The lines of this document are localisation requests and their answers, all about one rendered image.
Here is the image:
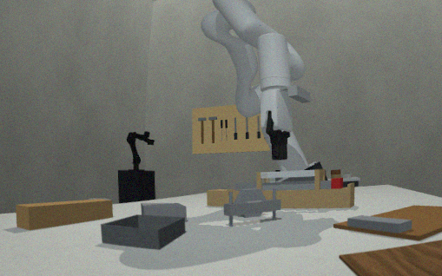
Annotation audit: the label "red cube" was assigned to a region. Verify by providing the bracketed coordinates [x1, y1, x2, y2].
[331, 178, 343, 189]

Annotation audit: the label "tan rectangular bar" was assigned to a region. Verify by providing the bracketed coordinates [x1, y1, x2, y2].
[16, 199, 113, 230]

